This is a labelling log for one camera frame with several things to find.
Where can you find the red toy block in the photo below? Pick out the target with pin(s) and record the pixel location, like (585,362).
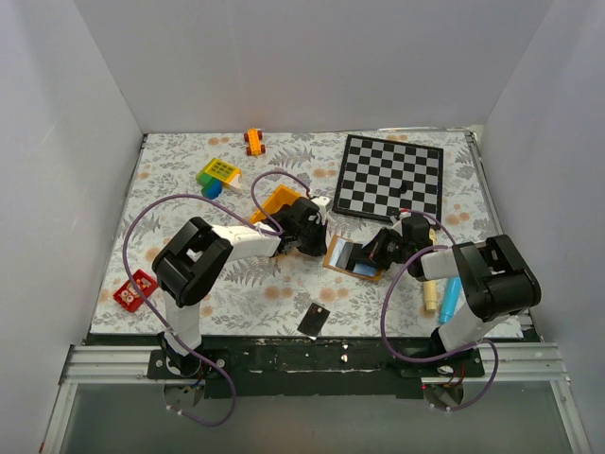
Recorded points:
(128,297)

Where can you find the orange toy car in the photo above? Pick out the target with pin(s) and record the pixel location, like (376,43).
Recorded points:
(253,138)

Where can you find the tan leather card holder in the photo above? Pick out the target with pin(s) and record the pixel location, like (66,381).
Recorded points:
(332,262)

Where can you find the yellow plastic bin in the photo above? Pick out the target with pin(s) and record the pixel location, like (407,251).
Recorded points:
(281,196)

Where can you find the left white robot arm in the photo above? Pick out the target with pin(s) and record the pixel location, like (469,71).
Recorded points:
(187,268)

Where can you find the yellow green toy block house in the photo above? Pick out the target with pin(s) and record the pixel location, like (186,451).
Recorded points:
(216,176)

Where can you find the floral table mat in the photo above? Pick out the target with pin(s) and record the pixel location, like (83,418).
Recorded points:
(256,296)

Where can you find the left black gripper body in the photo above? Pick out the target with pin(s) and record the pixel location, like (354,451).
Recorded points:
(310,242)

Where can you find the black white chessboard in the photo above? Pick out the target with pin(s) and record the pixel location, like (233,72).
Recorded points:
(371,174)

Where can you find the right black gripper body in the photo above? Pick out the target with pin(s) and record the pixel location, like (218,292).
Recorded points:
(400,251)

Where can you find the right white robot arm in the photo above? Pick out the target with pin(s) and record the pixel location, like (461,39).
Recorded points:
(495,278)

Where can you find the beige toy microphone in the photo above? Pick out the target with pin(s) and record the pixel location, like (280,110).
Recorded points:
(430,297)

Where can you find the dark credit card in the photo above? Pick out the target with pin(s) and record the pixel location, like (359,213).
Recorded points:
(313,320)
(350,254)

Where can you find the blue toy microphone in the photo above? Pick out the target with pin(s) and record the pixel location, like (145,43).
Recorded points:
(450,300)

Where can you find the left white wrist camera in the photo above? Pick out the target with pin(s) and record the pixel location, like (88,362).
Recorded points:
(323,203)

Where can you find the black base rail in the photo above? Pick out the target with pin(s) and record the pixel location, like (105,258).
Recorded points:
(255,366)

